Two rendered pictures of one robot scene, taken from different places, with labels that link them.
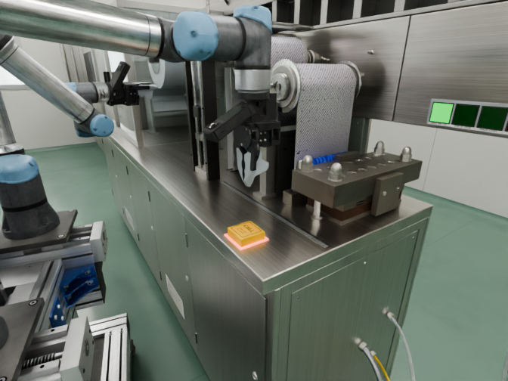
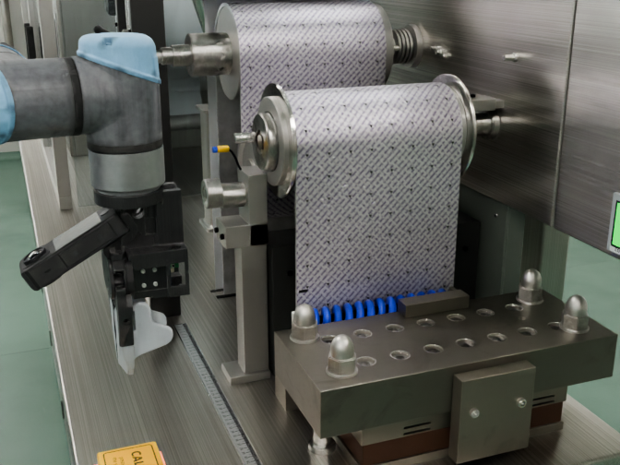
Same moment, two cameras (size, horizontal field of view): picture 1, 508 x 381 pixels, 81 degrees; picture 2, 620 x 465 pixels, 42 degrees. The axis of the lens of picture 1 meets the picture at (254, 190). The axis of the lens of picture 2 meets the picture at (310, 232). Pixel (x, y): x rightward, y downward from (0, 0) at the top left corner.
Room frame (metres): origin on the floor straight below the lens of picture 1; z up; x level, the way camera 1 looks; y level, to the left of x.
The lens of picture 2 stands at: (-0.08, -0.36, 1.48)
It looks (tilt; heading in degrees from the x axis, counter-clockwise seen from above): 19 degrees down; 13
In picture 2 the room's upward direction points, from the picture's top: straight up
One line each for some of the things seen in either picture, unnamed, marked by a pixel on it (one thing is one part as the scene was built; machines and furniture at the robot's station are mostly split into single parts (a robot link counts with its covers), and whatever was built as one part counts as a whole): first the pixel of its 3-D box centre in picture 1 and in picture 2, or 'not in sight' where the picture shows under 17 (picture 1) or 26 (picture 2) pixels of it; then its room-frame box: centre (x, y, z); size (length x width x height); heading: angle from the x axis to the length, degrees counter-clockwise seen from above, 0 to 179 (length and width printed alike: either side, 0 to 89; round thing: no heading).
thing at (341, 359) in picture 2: (336, 171); (341, 352); (0.73, -0.21, 1.05); 0.04 x 0.04 x 0.04
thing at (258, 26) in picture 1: (251, 39); (118, 91); (0.66, 0.01, 1.35); 0.09 x 0.08 x 0.11; 130
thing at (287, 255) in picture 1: (185, 146); (172, 209); (1.72, 0.40, 0.88); 2.52 x 0.66 x 0.04; 34
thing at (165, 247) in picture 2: (255, 120); (139, 241); (0.67, 0.00, 1.19); 0.09 x 0.08 x 0.12; 123
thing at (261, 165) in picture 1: (258, 168); (145, 339); (0.65, -0.01, 1.08); 0.06 x 0.03 x 0.09; 123
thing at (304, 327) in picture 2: (307, 162); (304, 320); (0.80, -0.15, 1.05); 0.04 x 0.04 x 0.04
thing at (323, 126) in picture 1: (324, 130); (378, 238); (0.93, -0.22, 1.12); 0.23 x 0.01 x 0.18; 124
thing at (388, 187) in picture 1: (387, 193); (493, 412); (0.78, -0.38, 0.96); 0.10 x 0.03 x 0.11; 124
